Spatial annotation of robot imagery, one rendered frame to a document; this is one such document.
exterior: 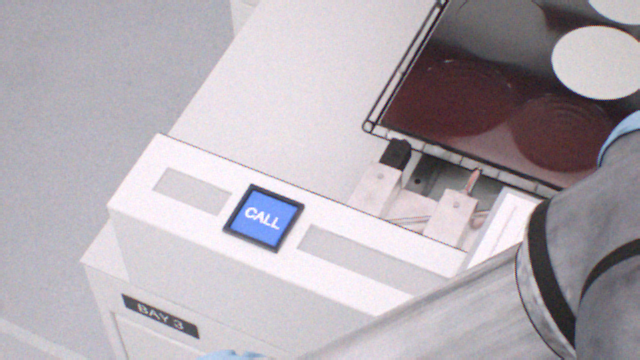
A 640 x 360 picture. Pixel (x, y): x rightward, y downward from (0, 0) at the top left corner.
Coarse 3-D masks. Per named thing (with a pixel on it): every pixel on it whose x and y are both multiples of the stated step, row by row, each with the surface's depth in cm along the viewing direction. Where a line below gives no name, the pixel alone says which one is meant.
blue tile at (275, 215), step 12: (252, 192) 117; (252, 204) 116; (264, 204) 116; (276, 204) 116; (240, 216) 115; (252, 216) 115; (264, 216) 115; (276, 216) 115; (288, 216) 115; (240, 228) 115; (252, 228) 115; (264, 228) 115; (276, 228) 114; (264, 240) 114; (276, 240) 114
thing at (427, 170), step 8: (424, 160) 132; (432, 160) 132; (416, 168) 132; (424, 168) 132; (432, 168) 132; (440, 168) 134; (416, 176) 131; (424, 176) 131; (432, 176) 132; (408, 184) 131; (416, 184) 131; (424, 184) 131; (432, 184) 133; (416, 192) 130; (424, 192) 131
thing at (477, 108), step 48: (480, 0) 138; (528, 0) 138; (576, 0) 138; (432, 48) 135; (480, 48) 134; (528, 48) 134; (432, 96) 131; (480, 96) 131; (528, 96) 130; (576, 96) 130; (624, 96) 130; (480, 144) 127; (528, 144) 127; (576, 144) 127
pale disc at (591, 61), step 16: (576, 32) 135; (592, 32) 135; (608, 32) 135; (560, 48) 134; (576, 48) 134; (592, 48) 134; (608, 48) 134; (624, 48) 134; (560, 64) 133; (576, 64) 133; (592, 64) 133; (608, 64) 132; (624, 64) 132; (576, 80) 131; (592, 80) 131; (608, 80) 131; (624, 80) 131; (592, 96) 130; (608, 96) 130
